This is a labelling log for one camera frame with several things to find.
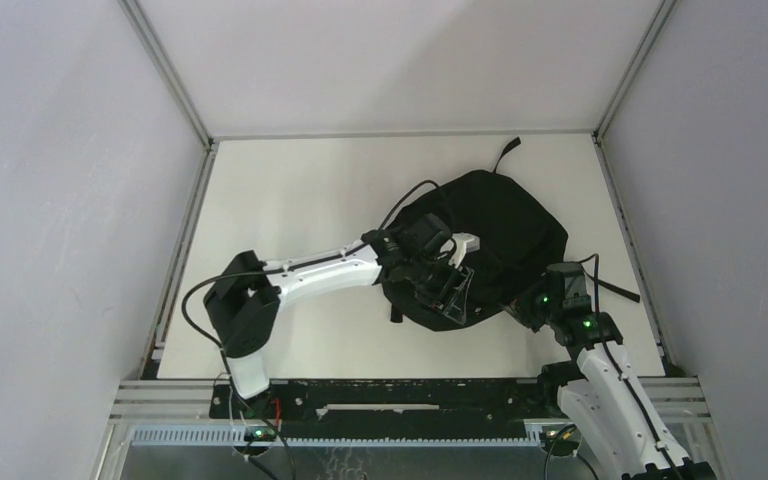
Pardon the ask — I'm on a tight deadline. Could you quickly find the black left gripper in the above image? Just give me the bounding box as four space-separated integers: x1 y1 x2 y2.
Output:
405 253 473 324

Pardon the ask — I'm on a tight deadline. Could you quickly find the black backpack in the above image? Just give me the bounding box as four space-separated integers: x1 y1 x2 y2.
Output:
380 136 642 333

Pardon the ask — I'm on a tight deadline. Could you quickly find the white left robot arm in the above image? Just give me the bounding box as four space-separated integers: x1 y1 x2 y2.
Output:
203 214 480 417

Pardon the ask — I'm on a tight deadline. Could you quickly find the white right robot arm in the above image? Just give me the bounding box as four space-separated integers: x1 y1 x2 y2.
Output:
509 262 716 479

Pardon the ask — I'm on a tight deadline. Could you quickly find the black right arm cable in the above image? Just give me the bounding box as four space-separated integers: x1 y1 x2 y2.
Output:
542 253 690 480

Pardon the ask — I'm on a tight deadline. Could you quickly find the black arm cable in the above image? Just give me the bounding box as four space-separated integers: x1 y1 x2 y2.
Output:
542 253 690 480
180 178 442 480

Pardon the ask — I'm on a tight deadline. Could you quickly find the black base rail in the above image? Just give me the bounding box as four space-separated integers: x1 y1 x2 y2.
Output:
209 377 564 442

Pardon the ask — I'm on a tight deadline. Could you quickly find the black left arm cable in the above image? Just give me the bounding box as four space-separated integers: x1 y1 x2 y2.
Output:
180 178 442 480

